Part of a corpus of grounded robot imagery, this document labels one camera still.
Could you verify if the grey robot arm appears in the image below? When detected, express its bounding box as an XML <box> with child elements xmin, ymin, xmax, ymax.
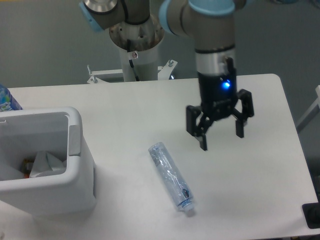
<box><xmin>79</xmin><ymin>0</ymin><xmax>254</xmax><ymax>150</ymax></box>

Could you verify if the white trash can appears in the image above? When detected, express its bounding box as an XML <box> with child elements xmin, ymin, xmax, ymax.
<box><xmin>0</xmin><ymin>107</ymin><xmax>96</xmax><ymax>216</ymax></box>

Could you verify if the black clamp at table edge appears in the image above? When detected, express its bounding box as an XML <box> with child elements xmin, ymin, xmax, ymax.
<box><xmin>302</xmin><ymin>202</ymin><xmax>320</xmax><ymax>229</ymax></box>

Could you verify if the blue labelled bottle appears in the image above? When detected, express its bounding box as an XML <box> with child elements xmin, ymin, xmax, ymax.
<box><xmin>0</xmin><ymin>84</ymin><xmax>23</xmax><ymax>112</ymax></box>

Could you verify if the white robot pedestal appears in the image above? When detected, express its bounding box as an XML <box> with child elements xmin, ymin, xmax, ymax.
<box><xmin>87</xmin><ymin>14</ymin><xmax>178</xmax><ymax>84</ymax></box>

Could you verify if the colourful trash in bin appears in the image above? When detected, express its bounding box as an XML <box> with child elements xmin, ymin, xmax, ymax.
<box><xmin>21</xmin><ymin>159</ymin><xmax>34</xmax><ymax>179</ymax></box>

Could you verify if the clear plastic bottle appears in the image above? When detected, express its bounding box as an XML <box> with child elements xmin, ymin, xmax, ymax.
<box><xmin>148</xmin><ymin>142</ymin><xmax>194</xmax><ymax>214</ymax></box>

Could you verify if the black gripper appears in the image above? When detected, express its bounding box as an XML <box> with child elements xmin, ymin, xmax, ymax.
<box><xmin>186</xmin><ymin>57</ymin><xmax>255</xmax><ymax>151</ymax></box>

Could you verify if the black cable on pedestal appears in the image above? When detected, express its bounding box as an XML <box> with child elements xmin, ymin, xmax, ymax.
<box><xmin>126</xmin><ymin>38</ymin><xmax>140</xmax><ymax>82</ymax></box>

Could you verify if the white metal frame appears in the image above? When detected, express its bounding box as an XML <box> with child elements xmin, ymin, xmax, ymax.
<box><xmin>295</xmin><ymin>85</ymin><xmax>320</xmax><ymax>134</ymax></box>

